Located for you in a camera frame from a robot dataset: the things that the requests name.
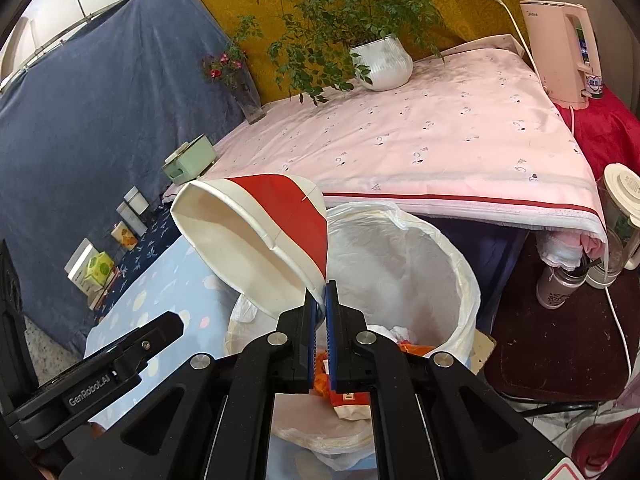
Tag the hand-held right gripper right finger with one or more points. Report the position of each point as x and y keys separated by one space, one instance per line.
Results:
x=330 y=340

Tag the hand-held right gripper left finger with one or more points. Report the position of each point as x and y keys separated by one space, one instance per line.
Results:
x=311 y=340

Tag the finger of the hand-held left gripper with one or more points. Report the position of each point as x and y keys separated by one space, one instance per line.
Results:
x=150 y=342

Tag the orange snack packet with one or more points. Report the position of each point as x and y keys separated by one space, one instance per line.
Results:
x=347 y=400

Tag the bin with white plastic liner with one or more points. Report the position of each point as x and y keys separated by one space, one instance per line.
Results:
x=400 y=270

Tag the red and white paper cup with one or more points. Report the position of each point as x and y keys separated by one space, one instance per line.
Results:
x=240 y=230

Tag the light blue spotted cloth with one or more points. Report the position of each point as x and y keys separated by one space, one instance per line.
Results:
x=165 y=280

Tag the wooden tray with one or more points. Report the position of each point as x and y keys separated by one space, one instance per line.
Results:
x=100 y=300

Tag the green carton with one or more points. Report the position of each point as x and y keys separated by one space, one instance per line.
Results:
x=97 y=270

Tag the white box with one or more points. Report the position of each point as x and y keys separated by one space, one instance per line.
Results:
x=79 y=260

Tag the orange printed tin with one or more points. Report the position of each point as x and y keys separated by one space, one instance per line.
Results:
x=124 y=236

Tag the grey canister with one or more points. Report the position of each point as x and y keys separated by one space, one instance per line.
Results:
x=131 y=217

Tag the white canister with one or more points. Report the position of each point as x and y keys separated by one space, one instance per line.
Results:
x=136 y=199

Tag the beige cardboard piece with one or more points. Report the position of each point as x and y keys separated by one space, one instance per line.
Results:
x=482 y=352

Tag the small green box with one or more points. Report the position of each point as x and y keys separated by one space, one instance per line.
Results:
x=192 y=162

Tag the blue backdrop cloth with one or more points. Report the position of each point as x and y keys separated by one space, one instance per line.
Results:
x=100 y=135

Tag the pink printed table cloth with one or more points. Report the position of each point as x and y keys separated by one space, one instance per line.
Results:
x=425 y=135

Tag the glass vase with red flowers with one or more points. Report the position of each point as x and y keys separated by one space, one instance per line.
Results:
x=250 y=105

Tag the folded pink cloths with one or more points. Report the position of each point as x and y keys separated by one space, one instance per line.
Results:
x=565 y=250

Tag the green plant in white pot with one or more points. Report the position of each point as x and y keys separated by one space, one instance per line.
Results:
x=382 y=62

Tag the red plastic object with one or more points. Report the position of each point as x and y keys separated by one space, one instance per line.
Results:
x=600 y=445

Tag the pink plastic bag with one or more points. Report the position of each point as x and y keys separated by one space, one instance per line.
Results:
x=626 y=402

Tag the blender with white lid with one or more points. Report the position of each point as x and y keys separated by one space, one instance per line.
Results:
x=620 y=195

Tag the yellow backdrop cloth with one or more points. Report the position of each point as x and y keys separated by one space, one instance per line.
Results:
x=210 y=0

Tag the red cloth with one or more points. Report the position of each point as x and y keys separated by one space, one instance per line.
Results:
x=610 y=130

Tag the pink water dispenser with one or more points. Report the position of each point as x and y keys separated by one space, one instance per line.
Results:
x=550 y=55

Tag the small boxes along wall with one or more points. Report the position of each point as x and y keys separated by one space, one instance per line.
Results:
x=150 y=245

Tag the metal backdrop rail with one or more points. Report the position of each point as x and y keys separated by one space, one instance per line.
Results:
x=65 y=35

